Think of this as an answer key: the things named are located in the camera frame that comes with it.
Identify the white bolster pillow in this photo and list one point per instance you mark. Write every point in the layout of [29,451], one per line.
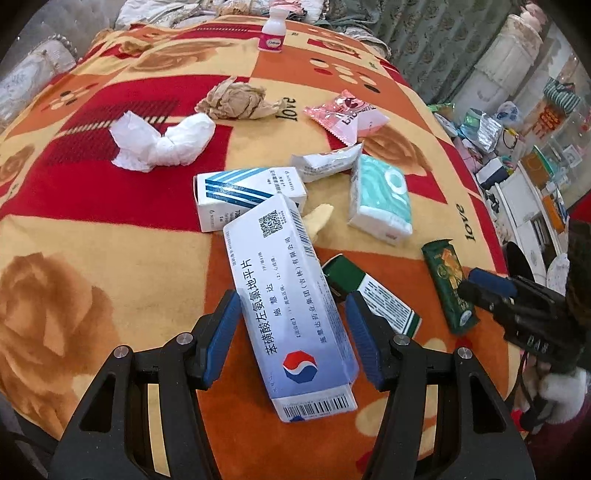
[30,76]

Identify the white tissue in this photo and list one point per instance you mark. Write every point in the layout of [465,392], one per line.
[142,147]

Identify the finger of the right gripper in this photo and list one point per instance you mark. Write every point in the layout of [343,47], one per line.
[502,308]
[482,283]

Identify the blue striped white box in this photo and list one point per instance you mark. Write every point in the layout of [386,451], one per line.
[222,196]

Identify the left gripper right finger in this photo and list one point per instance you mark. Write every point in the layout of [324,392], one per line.
[444,418]

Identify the brown paper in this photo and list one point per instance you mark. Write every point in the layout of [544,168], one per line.
[233,100]

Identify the white pink pill bottle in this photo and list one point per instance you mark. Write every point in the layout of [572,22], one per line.
[274,30]

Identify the teal tissue pack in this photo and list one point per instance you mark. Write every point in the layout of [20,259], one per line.
[379,202]

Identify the grey tufted headboard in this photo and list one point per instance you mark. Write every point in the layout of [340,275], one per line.
[77,21]

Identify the green white carton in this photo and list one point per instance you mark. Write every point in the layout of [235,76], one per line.
[344,278]

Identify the silver foil bag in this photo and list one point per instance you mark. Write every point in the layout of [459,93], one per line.
[481,129]

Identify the dark green snack wrapper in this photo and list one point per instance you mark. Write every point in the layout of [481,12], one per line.
[447,274]

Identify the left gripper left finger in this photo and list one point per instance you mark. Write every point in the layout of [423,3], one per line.
[136,395]

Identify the pink snack packet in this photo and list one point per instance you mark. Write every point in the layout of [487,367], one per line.
[348,118]

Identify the green patterned curtain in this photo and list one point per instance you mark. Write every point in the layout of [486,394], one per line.
[434,44]

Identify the red orange patterned blanket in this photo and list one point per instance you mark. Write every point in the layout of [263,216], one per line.
[94,256]

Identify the white fluffy sleeve cuff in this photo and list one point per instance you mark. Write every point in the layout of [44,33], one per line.
[565,394]

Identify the orange white snack wrapper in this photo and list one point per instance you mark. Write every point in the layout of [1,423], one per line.
[314,167]

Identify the white crumpled quilt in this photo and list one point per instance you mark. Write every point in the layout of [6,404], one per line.
[177,14]

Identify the white tv cabinet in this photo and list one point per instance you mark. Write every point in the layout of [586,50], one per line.
[520,216]

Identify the white blue medicine box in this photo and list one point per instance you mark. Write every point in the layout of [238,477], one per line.
[306,360]

